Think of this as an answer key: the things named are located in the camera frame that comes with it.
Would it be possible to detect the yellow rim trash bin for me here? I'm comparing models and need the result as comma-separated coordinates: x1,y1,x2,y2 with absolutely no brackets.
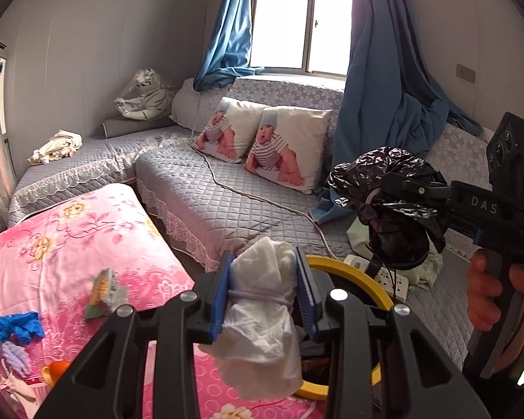
295,255,394,401

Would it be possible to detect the grey bolster pillow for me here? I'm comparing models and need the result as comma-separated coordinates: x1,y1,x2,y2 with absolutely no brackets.
102,116,176,139

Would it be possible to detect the beige crumpled cloth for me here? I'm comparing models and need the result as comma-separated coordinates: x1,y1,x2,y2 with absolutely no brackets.
27,130,83,166

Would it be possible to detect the blue left curtain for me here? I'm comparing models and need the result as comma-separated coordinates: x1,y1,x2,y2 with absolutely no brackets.
193,0,264,92

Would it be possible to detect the right hand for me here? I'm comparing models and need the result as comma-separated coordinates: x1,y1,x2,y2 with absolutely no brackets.
466,248,524,374

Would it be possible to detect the left baby print pillow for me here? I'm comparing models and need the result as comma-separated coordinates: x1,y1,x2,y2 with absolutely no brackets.
193,97,266,163

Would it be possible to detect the pink cloth pouch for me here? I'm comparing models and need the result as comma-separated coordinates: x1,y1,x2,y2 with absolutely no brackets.
0,374,50,419

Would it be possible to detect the orange plastic bag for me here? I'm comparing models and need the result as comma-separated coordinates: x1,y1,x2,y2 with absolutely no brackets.
41,360,71,388

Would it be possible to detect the blue right curtain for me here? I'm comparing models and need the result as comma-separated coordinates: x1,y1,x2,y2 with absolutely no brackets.
309,0,484,225

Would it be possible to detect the purple bubble wrap bundle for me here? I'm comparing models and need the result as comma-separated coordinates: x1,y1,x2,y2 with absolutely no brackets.
0,340,31,378

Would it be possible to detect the white power strip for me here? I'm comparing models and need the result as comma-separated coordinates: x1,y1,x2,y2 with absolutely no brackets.
343,255,410,303

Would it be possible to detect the wall socket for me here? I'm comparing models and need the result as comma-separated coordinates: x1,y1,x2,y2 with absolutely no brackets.
456,64,476,83

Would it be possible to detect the blue glove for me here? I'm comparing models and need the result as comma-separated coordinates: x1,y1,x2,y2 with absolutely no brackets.
0,311,45,345

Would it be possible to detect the grey quilted sofa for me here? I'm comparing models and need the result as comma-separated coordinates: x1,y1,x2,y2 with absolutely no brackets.
8,76,489,368

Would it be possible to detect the window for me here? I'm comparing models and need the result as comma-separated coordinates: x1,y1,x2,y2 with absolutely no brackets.
250,0,352,77

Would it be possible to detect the baby print pillow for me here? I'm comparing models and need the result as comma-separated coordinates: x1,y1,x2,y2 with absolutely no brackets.
244,106,332,194
193,97,266,163

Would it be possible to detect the grey cushion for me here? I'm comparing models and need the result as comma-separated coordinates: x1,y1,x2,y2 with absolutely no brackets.
170,78,231,132

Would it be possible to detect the green white cloth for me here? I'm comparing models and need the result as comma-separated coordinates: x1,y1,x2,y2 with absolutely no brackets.
346,218,443,292

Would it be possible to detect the right baby print pillow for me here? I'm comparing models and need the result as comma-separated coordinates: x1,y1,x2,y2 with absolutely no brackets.
244,106,332,194

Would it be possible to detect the black plastic bag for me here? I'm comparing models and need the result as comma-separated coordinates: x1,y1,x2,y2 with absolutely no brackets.
326,147,447,271

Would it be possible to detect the white tiger plush toy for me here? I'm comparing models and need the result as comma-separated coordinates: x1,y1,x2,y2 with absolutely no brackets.
114,68,173,121

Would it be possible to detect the pink floral bed cover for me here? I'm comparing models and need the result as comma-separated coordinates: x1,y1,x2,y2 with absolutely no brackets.
0,182,328,419

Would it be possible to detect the blue curtain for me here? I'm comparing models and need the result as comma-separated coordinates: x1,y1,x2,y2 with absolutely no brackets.
193,0,264,92
309,0,484,225

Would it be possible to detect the white power cord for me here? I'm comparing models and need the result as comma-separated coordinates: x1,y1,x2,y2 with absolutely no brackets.
189,130,340,263

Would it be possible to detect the orange snack wrapper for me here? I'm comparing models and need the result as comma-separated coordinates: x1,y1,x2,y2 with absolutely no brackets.
84,269,128,321

